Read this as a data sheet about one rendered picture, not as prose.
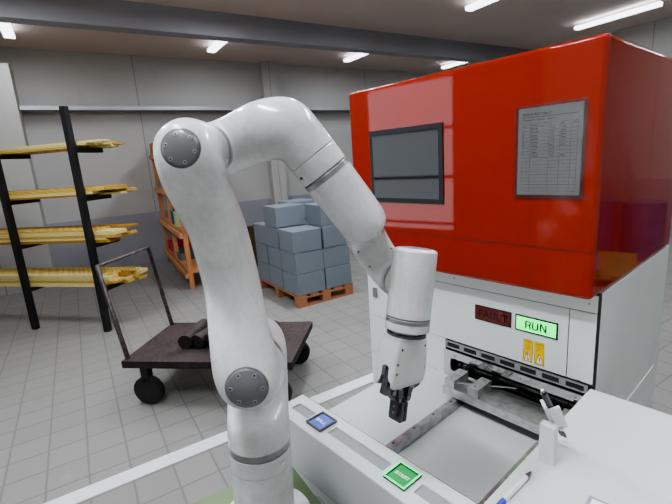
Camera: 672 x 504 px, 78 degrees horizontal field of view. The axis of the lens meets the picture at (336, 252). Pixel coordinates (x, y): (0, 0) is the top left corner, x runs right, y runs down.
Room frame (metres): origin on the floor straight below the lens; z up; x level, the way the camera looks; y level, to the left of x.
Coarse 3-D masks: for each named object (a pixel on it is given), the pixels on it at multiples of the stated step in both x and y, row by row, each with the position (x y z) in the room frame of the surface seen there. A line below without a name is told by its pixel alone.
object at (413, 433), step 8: (448, 400) 1.15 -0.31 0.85; (456, 400) 1.15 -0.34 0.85; (440, 408) 1.11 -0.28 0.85; (448, 408) 1.12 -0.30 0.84; (456, 408) 1.15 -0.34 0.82; (432, 416) 1.08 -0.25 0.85; (440, 416) 1.09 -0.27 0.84; (416, 424) 1.05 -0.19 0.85; (424, 424) 1.04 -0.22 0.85; (432, 424) 1.07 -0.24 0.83; (408, 432) 1.01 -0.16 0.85; (416, 432) 1.02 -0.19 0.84; (424, 432) 1.04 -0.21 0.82; (392, 440) 0.98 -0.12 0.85; (400, 440) 0.98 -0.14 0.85; (408, 440) 1.00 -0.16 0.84; (392, 448) 0.96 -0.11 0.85; (400, 448) 0.98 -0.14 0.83
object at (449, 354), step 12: (444, 360) 1.31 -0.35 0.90; (468, 360) 1.24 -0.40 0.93; (480, 360) 1.22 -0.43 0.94; (444, 372) 1.32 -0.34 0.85; (492, 372) 1.18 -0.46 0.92; (504, 372) 1.15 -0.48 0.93; (516, 372) 1.13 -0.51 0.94; (492, 384) 1.19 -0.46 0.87; (528, 384) 1.09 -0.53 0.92; (540, 384) 1.07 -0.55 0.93; (552, 384) 1.05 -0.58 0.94; (516, 396) 1.12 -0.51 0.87; (528, 396) 1.11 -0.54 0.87; (564, 396) 1.02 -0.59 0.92; (576, 396) 1.00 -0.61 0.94
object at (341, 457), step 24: (312, 408) 0.99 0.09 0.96; (312, 432) 0.89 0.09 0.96; (336, 432) 0.89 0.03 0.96; (360, 432) 0.88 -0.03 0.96; (312, 456) 0.88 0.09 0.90; (336, 456) 0.81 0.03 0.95; (360, 456) 0.79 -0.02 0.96; (384, 456) 0.79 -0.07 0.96; (312, 480) 0.89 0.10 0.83; (336, 480) 0.82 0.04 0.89; (360, 480) 0.75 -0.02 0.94; (384, 480) 0.72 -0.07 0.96; (432, 480) 0.71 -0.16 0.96
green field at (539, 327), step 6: (522, 318) 1.12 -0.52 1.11; (528, 318) 1.11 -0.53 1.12; (516, 324) 1.13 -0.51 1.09; (522, 324) 1.12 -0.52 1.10; (528, 324) 1.11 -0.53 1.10; (534, 324) 1.10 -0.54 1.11; (540, 324) 1.08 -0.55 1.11; (546, 324) 1.07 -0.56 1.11; (552, 324) 1.06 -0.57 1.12; (528, 330) 1.11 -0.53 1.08; (534, 330) 1.09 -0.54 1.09; (540, 330) 1.08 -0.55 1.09; (546, 330) 1.07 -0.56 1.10; (552, 330) 1.06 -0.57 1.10; (552, 336) 1.06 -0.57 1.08
